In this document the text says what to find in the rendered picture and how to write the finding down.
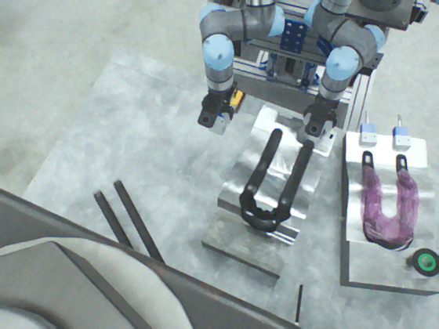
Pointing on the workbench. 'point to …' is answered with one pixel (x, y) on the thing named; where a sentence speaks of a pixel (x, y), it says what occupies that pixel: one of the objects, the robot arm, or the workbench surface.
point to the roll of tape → (422, 265)
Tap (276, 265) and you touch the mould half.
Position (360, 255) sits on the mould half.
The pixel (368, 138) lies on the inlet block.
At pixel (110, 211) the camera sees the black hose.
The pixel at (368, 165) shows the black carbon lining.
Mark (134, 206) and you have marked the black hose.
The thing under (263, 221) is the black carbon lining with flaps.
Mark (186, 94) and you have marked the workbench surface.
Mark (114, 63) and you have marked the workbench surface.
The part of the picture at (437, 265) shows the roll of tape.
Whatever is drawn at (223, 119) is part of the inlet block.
